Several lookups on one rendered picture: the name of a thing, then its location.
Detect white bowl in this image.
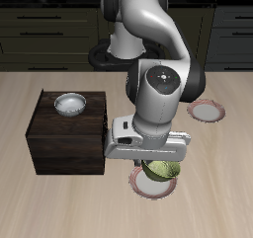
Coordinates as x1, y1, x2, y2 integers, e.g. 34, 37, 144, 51
53, 92, 88, 118

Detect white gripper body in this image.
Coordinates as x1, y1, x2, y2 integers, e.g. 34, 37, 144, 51
104, 131, 193, 161

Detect dark wooden cabinet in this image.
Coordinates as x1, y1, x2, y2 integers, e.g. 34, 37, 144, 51
25, 88, 109, 176

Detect white plate with red rim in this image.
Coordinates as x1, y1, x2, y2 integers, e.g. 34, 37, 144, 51
128, 165, 178, 200
186, 98, 227, 124

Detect dark olive kitchen cupboard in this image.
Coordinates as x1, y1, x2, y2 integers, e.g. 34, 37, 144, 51
0, 3, 215, 73

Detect green bowl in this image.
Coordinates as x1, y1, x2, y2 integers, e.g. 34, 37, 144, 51
141, 160, 182, 183

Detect flat black base plate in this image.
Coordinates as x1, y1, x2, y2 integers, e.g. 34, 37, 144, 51
87, 39, 166, 69

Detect dark grey kitchen cupboard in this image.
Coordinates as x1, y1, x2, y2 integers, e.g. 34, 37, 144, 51
204, 3, 253, 73

